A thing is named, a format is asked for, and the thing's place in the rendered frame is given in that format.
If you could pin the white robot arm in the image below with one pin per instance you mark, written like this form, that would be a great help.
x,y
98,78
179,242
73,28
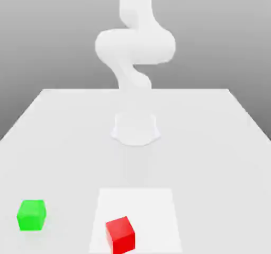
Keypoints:
x,y
135,46

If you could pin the small red cube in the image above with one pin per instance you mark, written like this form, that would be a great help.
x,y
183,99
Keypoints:
x,y
120,235

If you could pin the small green cube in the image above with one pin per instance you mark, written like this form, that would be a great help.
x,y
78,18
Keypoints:
x,y
31,215

